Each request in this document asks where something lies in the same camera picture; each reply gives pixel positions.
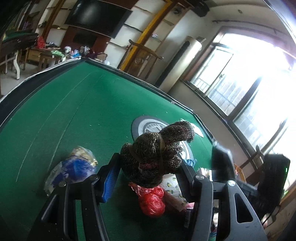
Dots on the brown knitted plush toy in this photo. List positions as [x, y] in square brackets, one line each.
[153, 155]

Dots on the mahjong table centre control panel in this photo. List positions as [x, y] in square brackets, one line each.
[149, 124]

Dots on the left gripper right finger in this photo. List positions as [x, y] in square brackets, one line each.
[237, 219]

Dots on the wooden armchair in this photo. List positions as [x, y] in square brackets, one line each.
[141, 67]

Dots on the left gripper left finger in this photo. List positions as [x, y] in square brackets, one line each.
[57, 218]

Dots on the blue and white plastic bag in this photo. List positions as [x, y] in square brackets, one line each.
[80, 164]

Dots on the white paper card left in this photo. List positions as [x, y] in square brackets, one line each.
[196, 129]

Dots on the red plastic bag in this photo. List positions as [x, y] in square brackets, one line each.
[150, 200]

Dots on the white standing air conditioner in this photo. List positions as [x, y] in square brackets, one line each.
[178, 64]

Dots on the black wall television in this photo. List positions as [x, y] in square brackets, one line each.
[98, 16]

